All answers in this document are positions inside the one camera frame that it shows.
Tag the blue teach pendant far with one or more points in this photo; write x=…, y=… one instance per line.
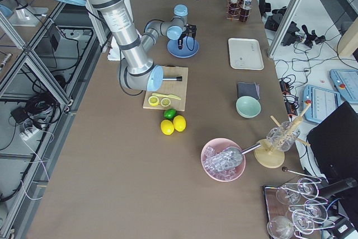
x=346, y=82

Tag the grey folded cloth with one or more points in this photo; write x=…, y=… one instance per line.
x=248, y=89

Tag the wire glass rack tray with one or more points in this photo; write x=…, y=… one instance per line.
x=295, y=209

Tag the black monitor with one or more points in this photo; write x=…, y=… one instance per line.
x=334, y=143

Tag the blue teach pendant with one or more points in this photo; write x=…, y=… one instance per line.
x=346, y=82
x=323, y=102

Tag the clear ice cubes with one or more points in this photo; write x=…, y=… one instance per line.
x=211, y=165

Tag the yellow plastic knife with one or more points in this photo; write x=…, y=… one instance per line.
x=170, y=96

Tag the blue plate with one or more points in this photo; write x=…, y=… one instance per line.
x=183, y=53

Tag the dark drink bottle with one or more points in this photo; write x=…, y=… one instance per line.
x=233, y=7
x=245, y=10

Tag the lemon half slice upper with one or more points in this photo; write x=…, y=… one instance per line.
x=153, y=100

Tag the steel ice scoop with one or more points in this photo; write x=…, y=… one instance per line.
x=233, y=157

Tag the pink bowl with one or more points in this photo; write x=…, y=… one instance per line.
x=220, y=144

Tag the dark drink bottle top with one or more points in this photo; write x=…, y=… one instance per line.
x=233, y=7

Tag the blue teach pendant near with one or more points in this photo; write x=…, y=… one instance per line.
x=323, y=102

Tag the wooden cutting board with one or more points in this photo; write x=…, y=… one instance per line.
x=177, y=88

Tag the dark drink bottle lower left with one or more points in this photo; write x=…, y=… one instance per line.
x=245, y=10

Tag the lemon half slice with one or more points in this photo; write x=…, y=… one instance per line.
x=153, y=100
x=165, y=102

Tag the whole lemon lower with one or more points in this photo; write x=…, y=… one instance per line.
x=167, y=127

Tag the clear glass mug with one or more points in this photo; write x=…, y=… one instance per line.
x=280, y=138

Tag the cream serving tray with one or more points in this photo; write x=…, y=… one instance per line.
x=245, y=54

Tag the whole lemon upper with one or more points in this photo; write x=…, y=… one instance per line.
x=179, y=123

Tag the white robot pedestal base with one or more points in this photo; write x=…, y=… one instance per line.
x=114, y=52

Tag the steel muddler black tip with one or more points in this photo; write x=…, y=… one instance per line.
x=178, y=78

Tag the green lime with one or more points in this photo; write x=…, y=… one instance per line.
x=169, y=113

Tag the copper wire bottle rack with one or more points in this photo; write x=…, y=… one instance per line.
x=238, y=10

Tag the lemon half slice lower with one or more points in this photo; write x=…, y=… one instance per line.
x=165, y=102

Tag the wooden cup stand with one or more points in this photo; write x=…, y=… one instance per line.
x=267, y=155

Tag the whole lemon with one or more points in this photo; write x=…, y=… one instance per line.
x=179, y=123
x=167, y=127

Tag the mint green bowl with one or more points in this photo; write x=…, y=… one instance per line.
x=248, y=107

